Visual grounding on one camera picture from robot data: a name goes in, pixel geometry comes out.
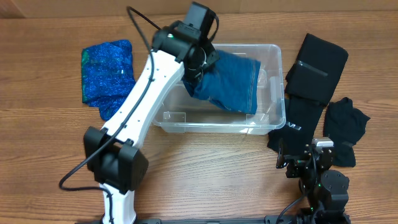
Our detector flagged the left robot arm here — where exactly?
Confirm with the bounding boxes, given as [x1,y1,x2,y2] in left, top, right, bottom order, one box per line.
[83,25,218,223]

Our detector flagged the large folded black garment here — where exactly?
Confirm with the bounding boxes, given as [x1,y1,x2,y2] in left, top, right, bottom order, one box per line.
[285,33,348,106]

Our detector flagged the long black garment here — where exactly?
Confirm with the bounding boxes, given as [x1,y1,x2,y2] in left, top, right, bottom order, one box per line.
[267,96,324,156]

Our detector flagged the clear plastic storage bin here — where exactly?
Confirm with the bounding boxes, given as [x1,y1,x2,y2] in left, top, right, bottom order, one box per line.
[152,44,286,135]

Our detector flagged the blue denim jeans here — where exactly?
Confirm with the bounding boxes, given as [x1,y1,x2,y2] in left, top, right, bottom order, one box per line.
[183,50,261,114]

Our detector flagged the blue sequin fabric bundle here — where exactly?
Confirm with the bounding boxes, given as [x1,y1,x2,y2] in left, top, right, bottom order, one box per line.
[81,40,136,121]

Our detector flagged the small black garment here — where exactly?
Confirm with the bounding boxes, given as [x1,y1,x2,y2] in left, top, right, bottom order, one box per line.
[323,97,371,167]

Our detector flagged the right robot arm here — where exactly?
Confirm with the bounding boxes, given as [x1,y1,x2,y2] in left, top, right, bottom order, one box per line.
[266,138,351,224]

